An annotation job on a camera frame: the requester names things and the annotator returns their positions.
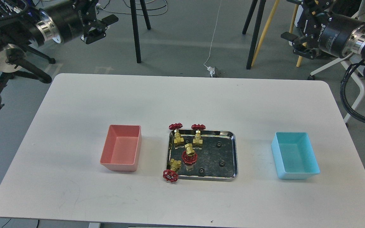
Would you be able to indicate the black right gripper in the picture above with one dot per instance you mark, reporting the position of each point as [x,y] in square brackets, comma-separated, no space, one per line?
[324,31]

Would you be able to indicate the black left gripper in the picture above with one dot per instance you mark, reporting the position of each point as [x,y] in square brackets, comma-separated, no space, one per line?
[70,19]

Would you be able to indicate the brass valve red handwheel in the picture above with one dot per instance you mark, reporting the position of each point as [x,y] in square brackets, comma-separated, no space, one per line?
[189,156]

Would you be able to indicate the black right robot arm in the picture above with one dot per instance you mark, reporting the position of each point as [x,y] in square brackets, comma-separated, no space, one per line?
[324,31]

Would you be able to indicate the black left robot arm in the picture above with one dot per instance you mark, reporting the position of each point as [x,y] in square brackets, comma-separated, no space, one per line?
[21,25]

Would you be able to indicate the blue plastic box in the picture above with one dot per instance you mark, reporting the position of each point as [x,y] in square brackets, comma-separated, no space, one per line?
[294,156]

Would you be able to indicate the pink plastic box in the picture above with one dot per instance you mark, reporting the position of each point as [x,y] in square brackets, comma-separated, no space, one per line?
[121,149]

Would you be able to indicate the brass valve back left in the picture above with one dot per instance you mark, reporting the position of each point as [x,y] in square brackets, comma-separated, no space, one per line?
[178,139]

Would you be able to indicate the brass valve back right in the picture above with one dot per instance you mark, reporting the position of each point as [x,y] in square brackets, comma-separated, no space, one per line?
[197,140]

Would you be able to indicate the small black gear front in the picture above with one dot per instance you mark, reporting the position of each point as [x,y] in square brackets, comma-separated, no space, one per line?
[201,171]

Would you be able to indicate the brass valve front left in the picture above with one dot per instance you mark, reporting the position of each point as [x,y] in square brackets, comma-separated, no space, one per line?
[171,174]

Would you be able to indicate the wooden easel legs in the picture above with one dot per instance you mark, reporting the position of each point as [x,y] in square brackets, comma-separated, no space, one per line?
[267,25]

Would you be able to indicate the black tripod left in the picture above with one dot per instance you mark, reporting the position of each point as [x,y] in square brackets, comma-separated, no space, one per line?
[135,25]

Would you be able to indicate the black tripod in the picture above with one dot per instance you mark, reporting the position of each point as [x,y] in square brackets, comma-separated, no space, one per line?
[135,25]
[255,34]

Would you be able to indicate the black tripod right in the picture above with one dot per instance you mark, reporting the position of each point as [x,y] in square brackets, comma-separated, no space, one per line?
[255,34]

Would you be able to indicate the white power adapter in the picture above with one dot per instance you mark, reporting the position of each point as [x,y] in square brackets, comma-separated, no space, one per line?
[213,72]

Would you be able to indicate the white office chair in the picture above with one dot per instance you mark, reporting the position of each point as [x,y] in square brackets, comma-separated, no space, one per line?
[350,69]

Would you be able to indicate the steel tray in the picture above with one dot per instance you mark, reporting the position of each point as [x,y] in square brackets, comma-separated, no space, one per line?
[208,156]

